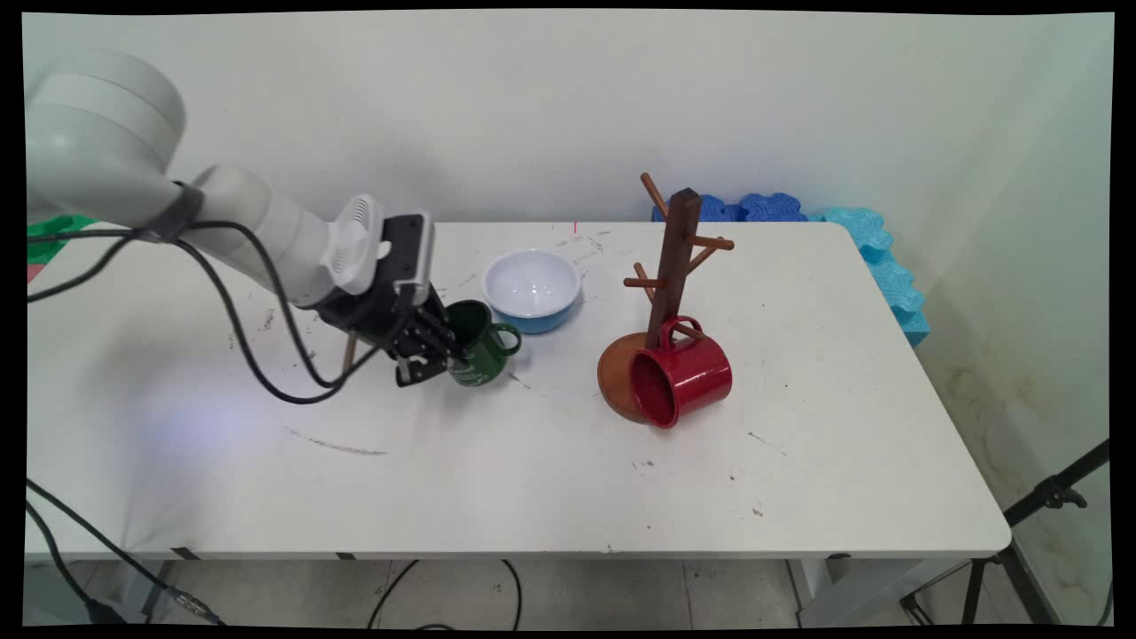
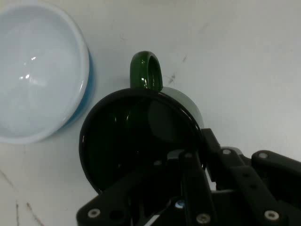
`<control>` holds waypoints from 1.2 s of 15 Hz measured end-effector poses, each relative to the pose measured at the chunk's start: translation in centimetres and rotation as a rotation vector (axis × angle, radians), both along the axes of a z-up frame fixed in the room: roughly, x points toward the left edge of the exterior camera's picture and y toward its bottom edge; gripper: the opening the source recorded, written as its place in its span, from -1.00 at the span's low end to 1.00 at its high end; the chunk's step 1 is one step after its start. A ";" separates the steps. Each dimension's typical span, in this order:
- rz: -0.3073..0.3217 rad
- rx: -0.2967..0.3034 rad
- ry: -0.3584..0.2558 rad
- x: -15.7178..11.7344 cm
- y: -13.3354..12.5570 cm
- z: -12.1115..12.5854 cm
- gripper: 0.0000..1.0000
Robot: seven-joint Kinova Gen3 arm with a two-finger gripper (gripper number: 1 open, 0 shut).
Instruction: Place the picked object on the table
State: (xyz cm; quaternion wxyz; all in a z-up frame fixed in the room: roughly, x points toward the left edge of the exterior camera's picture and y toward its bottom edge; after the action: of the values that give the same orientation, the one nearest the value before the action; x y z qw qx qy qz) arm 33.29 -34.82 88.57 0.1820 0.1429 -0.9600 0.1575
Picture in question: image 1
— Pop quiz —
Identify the black cable with grey plug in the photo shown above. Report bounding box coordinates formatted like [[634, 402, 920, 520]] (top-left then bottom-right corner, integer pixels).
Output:
[[25, 479, 228, 627]]

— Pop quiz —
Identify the green foam mat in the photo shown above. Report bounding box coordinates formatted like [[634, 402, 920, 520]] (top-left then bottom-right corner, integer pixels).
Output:
[[27, 214, 99, 265]]

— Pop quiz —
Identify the black tripod stand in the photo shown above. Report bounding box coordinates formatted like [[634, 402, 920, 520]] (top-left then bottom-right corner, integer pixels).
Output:
[[900, 439, 1112, 627]]

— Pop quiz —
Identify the white table leg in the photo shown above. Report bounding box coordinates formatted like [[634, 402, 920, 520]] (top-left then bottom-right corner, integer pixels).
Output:
[[788, 556, 977, 627]]

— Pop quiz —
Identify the white and blue bowl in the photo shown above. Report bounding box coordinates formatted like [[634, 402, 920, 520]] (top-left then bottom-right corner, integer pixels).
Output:
[[483, 249, 583, 335]]

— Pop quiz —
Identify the wrist camera with black bracket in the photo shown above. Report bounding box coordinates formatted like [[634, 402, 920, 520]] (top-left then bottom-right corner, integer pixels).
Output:
[[379, 212, 437, 308]]

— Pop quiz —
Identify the light blue foam mat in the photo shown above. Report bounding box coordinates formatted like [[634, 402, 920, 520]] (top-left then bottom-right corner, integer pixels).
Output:
[[806, 207, 931, 348]]

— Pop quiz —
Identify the grey table leg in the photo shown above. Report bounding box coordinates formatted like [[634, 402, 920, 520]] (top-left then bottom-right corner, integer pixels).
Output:
[[114, 559, 176, 624]]

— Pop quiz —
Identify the green enamel mug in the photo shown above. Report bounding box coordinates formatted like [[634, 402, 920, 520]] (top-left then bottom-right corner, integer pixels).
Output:
[[444, 300, 523, 389]]

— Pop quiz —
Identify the red enamel mug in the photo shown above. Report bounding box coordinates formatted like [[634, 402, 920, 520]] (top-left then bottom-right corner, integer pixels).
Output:
[[628, 315, 734, 430]]

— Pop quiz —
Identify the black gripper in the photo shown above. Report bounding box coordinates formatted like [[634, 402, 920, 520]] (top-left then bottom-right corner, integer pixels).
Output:
[[314, 282, 472, 389]]

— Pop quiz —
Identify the brown wooden mug tree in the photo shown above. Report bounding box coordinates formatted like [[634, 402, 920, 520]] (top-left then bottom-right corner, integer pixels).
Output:
[[596, 173, 736, 424]]

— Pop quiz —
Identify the black floor cable loop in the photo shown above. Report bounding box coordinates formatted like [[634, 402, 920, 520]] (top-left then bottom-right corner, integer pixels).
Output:
[[367, 559, 523, 631]]

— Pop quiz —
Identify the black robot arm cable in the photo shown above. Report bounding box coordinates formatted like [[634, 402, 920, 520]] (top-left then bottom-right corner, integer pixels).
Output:
[[27, 220, 418, 406]]

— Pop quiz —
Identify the dark blue foam mat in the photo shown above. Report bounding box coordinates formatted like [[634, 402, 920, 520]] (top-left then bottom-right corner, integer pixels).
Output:
[[652, 193, 810, 224]]

